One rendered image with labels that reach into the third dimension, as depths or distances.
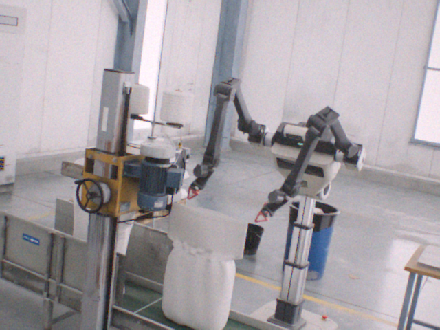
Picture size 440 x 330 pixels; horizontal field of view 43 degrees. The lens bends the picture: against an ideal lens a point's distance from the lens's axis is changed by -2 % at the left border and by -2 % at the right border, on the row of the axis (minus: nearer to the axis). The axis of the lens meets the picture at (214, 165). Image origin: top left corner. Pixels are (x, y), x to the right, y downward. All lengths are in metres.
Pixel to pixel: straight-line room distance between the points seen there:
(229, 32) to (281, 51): 1.14
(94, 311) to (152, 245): 0.79
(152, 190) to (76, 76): 5.79
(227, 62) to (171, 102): 8.91
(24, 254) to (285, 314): 1.71
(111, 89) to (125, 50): 6.26
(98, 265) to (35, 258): 0.77
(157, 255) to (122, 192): 0.94
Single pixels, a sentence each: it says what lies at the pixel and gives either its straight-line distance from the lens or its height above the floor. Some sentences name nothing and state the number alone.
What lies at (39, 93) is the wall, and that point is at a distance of 8.06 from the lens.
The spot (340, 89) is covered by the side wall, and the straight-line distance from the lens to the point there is 11.16.
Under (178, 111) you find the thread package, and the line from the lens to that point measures 2.92.
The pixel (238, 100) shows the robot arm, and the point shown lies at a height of 1.67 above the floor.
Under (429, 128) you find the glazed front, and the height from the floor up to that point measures 1.14.
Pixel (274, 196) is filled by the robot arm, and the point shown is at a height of 1.25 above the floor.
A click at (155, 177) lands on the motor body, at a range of 2.87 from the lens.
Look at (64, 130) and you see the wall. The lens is 8.53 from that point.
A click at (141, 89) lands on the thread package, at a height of 1.67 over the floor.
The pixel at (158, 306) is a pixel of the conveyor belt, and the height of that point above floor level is 0.38.
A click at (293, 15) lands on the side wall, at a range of 11.59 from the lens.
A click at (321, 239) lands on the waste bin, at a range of 5.27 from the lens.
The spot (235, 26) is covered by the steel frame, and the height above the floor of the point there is 2.52.
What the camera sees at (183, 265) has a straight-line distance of 3.23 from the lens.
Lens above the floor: 1.89
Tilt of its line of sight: 11 degrees down
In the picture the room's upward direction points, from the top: 8 degrees clockwise
